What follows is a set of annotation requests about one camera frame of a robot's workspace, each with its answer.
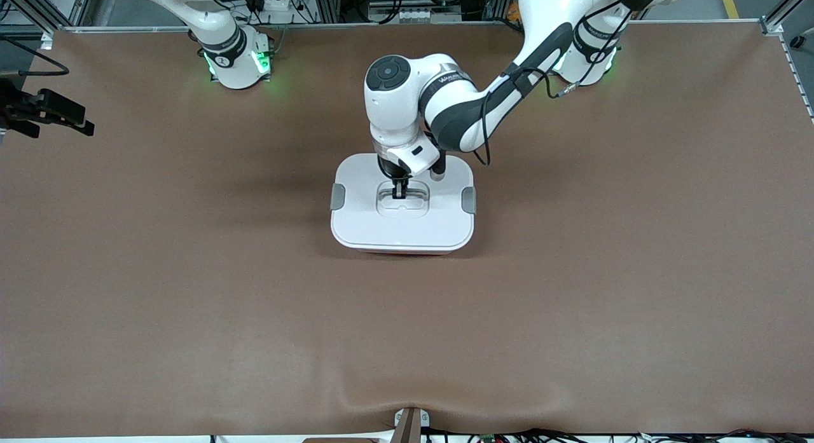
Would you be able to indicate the silver aluminium frame rail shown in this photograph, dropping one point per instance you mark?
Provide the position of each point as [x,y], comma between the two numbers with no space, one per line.
[381,25]

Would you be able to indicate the pink plastic storage box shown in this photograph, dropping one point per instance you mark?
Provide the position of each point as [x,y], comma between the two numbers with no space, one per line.
[400,252]

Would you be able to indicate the brown table cover mat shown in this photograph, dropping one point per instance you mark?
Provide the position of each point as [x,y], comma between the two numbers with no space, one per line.
[407,335]

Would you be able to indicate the black caster wheel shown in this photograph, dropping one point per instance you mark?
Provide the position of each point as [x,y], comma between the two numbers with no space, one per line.
[797,41]

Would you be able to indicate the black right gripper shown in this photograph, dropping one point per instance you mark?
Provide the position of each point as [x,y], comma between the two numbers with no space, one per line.
[24,107]

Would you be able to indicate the bag of orange snacks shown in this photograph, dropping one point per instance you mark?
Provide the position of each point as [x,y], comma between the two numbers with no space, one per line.
[514,11]

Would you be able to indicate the metal table edge bracket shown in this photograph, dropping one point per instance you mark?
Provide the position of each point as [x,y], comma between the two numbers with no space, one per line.
[410,424]

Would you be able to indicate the aluminium frame struts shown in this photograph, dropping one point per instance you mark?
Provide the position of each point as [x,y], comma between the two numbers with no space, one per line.
[81,4]

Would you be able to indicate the white left camera bracket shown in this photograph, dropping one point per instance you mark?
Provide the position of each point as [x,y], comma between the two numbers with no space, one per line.
[413,154]

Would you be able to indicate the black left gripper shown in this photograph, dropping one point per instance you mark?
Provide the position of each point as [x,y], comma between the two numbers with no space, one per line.
[390,170]

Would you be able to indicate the white box lid grey clips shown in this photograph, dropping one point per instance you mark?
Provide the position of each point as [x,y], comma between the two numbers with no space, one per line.
[404,230]

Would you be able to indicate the white power strip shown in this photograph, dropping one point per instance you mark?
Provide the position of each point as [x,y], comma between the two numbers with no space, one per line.
[280,14]

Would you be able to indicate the aluminium corner strut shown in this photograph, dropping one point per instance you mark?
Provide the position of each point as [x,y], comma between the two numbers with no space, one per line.
[772,23]

